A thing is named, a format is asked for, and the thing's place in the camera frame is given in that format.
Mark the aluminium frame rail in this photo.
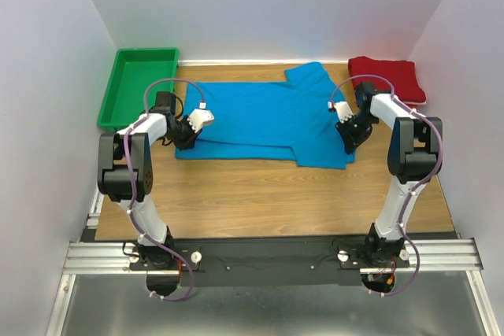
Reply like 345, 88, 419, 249
63, 239, 483, 275

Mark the green plastic tray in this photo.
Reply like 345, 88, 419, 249
97, 47, 179, 131

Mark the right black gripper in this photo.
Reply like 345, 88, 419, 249
334, 113, 377, 155

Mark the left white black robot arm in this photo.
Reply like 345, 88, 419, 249
97, 91, 213, 270

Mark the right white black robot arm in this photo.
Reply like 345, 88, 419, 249
328, 81, 443, 268

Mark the blue t shirt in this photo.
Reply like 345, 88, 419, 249
175, 62, 356, 169

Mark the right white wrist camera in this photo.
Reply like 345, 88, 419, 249
333, 102, 354, 124

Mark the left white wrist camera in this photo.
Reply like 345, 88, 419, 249
187, 109, 215, 134

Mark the folded red t shirt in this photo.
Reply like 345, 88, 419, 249
348, 56, 427, 106

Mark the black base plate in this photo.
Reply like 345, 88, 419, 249
129, 235, 410, 297

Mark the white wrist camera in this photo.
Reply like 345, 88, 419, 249
333, 102, 354, 124
187, 109, 215, 134

